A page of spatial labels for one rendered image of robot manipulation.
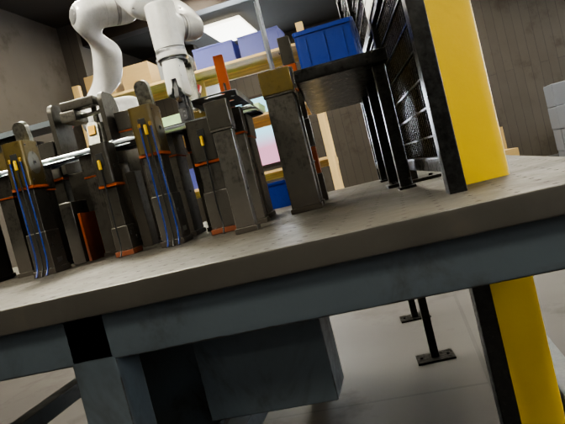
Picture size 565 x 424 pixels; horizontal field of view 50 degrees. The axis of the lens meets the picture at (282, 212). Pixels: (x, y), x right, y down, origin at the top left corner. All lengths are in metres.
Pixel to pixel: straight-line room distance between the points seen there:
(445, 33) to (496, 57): 9.86
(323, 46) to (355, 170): 9.22
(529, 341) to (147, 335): 0.70
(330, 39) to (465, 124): 0.60
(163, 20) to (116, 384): 1.05
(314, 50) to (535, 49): 9.61
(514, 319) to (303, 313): 0.47
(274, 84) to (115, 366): 0.82
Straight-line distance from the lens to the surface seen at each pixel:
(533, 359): 1.27
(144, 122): 1.52
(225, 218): 1.49
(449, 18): 1.21
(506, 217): 0.85
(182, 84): 1.71
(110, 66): 2.23
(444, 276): 0.89
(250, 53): 6.97
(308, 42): 1.68
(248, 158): 1.49
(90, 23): 2.15
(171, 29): 1.76
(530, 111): 11.07
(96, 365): 1.04
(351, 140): 10.86
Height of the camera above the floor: 0.79
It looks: 3 degrees down
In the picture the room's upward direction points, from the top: 14 degrees counter-clockwise
